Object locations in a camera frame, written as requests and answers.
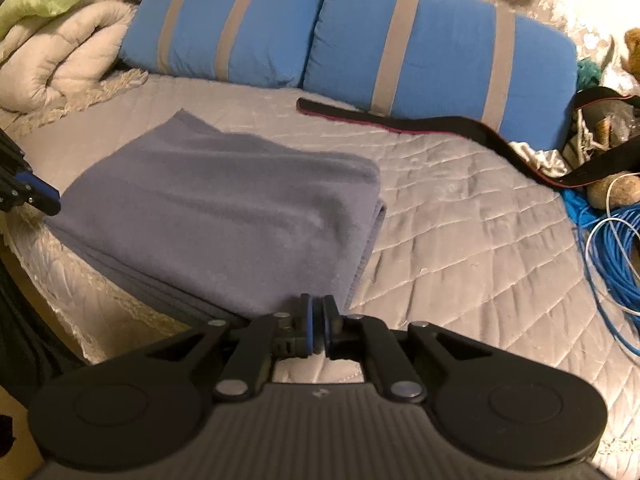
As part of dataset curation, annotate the grey fleece cloth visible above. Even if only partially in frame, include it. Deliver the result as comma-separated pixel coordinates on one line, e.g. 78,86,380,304
42,109,389,322

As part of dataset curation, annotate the bag of clutter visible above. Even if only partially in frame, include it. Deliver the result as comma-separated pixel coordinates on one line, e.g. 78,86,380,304
564,97,640,173

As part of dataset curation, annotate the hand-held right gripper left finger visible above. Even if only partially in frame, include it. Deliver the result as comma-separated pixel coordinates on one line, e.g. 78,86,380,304
149,294,319,402

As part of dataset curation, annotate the blue cable coil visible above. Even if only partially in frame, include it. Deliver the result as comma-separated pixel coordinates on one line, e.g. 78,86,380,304
564,187,640,363

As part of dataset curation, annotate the black strap with red edge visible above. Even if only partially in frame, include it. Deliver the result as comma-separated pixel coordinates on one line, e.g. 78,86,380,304
297,87,640,192

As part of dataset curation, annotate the person's dark clothed body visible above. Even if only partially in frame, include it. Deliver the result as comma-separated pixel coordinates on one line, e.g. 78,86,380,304
0,255,93,391

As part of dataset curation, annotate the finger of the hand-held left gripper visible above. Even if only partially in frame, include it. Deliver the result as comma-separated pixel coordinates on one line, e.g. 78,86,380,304
0,129,62,217

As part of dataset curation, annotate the white crumpled cloth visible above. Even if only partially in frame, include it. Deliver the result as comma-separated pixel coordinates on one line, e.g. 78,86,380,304
509,139,570,177

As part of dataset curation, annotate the beige quilted bedspread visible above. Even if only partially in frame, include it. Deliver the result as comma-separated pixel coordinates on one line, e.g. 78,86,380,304
0,67,640,461

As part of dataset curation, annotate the beige puffy comforter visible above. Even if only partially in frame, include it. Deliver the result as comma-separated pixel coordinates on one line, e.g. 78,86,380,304
0,0,138,114

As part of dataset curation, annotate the teal yarn bundle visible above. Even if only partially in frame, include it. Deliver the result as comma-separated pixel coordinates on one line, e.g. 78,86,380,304
577,57,605,92

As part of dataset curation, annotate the blue grey-striped pillow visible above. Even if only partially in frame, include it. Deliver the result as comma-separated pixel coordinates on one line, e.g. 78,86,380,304
119,0,329,89
302,0,580,152

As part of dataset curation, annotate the white cable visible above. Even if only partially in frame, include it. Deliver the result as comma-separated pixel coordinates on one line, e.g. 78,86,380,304
584,174,640,317

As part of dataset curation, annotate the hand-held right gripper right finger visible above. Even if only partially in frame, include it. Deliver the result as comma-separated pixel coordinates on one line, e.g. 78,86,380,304
322,295,487,404

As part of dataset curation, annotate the tan plush toy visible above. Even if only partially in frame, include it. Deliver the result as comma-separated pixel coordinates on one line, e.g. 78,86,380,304
586,172,640,209

